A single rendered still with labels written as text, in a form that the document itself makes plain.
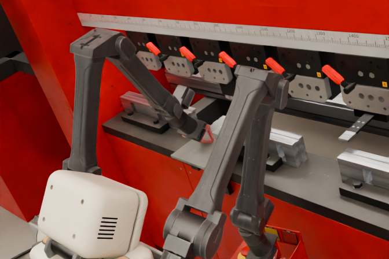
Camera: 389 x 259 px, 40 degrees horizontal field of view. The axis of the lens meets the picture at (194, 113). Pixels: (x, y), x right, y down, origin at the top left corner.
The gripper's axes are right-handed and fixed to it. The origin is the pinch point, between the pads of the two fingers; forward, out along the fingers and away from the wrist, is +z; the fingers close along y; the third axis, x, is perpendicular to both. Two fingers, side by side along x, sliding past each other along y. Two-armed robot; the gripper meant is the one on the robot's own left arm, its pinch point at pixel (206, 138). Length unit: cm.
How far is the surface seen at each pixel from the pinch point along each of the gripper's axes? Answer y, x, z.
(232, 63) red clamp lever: -13.2, -21.6, -17.8
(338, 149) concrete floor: 49, -55, 153
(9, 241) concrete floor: 190, 91, 67
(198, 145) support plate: 2.7, 3.1, 0.6
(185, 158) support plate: 1.1, 9.8, -3.4
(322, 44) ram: -47, -29, -23
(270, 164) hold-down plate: -18.7, -1.6, 14.2
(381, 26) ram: -65, -32, -29
